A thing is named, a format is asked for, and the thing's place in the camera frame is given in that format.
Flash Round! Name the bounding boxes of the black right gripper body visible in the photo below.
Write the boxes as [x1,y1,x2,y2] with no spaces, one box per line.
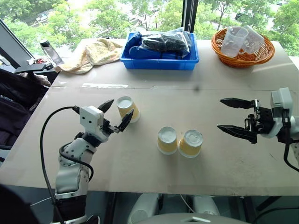
[244,98,275,144]

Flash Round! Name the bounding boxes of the black side shelf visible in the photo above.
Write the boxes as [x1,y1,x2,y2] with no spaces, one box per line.
[14,62,53,75]

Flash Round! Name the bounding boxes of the black slanted window frame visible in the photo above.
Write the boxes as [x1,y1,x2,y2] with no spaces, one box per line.
[0,18,36,68]

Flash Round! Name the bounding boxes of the orange wicker basket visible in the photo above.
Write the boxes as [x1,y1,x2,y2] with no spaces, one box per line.
[211,28,276,69]

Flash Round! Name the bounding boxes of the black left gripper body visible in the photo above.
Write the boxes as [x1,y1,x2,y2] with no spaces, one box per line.
[101,119,122,139]

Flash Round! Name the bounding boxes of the yellow paper cup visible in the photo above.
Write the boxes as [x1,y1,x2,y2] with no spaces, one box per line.
[178,129,203,159]
[157,126,178,155]
[116,96,141,124]

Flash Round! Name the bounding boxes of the dark clothing pile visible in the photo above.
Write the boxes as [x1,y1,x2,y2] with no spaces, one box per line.
[0,69,51,161]

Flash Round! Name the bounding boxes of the black window post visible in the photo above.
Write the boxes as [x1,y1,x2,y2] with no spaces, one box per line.
[181,0,199,40]

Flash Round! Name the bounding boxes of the white rounded robot leg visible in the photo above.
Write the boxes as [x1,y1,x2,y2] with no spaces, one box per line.
[191,195,220,217]
[128,193,164,224]

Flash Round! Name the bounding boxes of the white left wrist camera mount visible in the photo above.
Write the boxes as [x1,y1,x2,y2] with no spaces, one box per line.
[79,106,110,143]

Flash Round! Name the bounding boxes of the clear plastic measuring cup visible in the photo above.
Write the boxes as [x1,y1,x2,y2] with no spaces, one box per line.
[238,25,266,56]
[221,26,249,58]

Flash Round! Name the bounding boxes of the clear bag of black items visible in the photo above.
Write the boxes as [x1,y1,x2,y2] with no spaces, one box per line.
[141,27,192,54]

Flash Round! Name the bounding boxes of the pale yellow towel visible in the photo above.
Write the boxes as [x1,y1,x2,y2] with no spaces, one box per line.
[56,38,124,75]

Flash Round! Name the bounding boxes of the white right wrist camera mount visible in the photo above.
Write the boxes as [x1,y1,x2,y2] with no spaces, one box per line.
[258,87,294,140]

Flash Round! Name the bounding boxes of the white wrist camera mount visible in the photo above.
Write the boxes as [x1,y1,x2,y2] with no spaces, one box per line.
[258,87,294,140]
[79,106,110,143]

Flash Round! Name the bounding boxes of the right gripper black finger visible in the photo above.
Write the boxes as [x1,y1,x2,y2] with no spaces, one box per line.
[216,124,258,144]
[219,97,254,110]

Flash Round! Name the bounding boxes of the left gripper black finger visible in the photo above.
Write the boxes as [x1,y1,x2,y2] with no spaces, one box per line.
[116,108,135,133]
[97,99,115,115]

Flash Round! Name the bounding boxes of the blue plastic bin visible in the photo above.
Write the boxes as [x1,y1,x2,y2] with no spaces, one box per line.
[119,32,200,70]

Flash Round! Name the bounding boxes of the dark rounded shape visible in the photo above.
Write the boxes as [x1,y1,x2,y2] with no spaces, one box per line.
[0,184,42,224]

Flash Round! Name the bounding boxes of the thin white cable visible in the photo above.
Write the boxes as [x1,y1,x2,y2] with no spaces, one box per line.
[179,195,195,213]

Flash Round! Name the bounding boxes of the blue plastic bags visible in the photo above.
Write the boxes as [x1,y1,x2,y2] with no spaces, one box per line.
[123,31,178,61]

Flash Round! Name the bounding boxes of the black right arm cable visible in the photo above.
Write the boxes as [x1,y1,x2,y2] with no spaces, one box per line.
[281,111,299,173]

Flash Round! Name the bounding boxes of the clear water bottle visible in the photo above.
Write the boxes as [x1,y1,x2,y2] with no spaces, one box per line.
[39,39,64,66]

